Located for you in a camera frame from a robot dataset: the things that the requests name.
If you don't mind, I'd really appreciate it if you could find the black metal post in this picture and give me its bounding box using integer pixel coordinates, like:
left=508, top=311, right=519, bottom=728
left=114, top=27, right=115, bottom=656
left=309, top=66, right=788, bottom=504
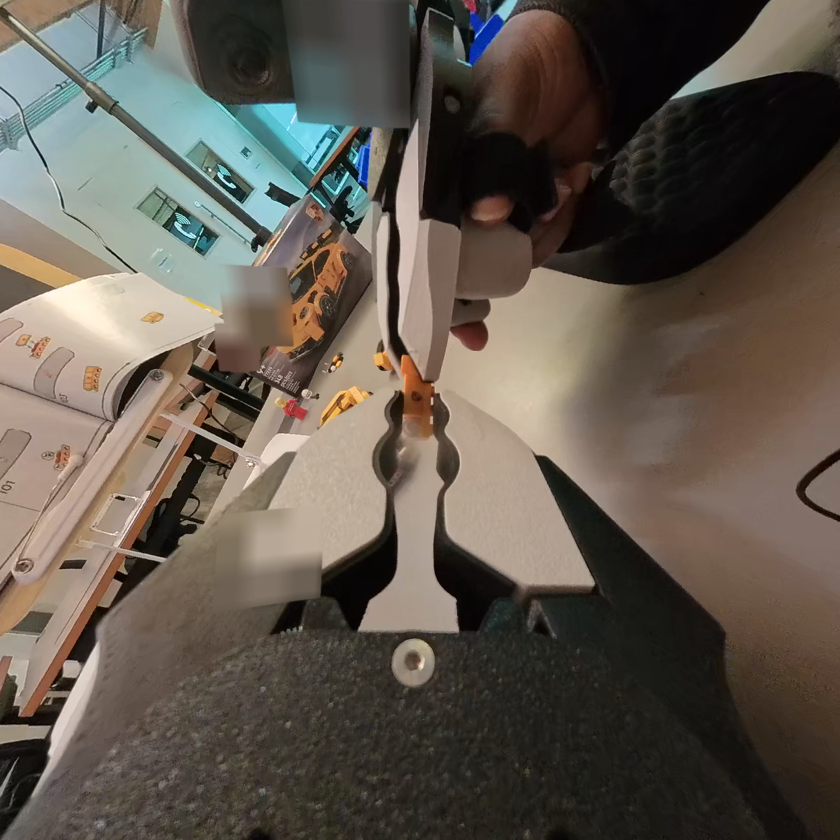
left=0, top=10, right=273, bottom=250

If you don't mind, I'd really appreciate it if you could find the lego set box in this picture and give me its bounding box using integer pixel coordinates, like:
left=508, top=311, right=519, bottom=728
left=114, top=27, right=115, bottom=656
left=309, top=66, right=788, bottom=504
left=252, top=193, right=375, bottom=396

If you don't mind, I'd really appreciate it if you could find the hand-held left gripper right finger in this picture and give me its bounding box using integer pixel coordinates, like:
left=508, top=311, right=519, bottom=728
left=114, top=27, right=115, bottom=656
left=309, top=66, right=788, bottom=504
left=433, top=390, right=597, bottom=632

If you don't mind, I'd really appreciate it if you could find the black power cable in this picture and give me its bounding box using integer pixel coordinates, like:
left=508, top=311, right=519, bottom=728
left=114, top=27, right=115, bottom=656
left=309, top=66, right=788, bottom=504
left=0, top=85, right=142, bottom=273

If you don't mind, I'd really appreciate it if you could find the black wired earbud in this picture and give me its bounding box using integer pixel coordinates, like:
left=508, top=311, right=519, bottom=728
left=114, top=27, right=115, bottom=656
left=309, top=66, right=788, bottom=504
left=795, top=448, right=840, bottom=524

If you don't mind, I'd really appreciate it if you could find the yellow lego car model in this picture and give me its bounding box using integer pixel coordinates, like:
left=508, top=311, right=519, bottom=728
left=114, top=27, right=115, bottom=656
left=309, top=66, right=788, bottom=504
left=319, top=386, right=374, bottom=427

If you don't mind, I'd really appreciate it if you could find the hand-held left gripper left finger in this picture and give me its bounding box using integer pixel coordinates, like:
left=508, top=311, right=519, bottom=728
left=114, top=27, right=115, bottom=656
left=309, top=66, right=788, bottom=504
left=268, top=390, right=399, bottom=632

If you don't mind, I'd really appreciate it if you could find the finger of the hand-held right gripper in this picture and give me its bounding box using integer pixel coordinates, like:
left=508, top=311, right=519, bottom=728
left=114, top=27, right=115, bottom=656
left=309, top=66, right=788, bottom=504
left=395, top=118, right=463, bottom=383
left=371, top=200, right=412, bottom=370

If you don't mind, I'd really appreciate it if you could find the person's right hand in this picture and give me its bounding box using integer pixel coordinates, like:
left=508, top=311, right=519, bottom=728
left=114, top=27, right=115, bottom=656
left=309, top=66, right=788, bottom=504
left=451, top=12, right=608, bottom=353

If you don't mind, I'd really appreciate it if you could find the orange and red lego assembly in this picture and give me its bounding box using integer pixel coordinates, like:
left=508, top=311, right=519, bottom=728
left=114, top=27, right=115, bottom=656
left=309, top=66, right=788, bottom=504
left=399, top=354, right=439, bottom=444

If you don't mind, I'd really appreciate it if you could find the lego instruction booklet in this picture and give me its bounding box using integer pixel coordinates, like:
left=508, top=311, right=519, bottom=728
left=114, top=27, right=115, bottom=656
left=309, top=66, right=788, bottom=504
left=0, top=272, right=221, bottom=578

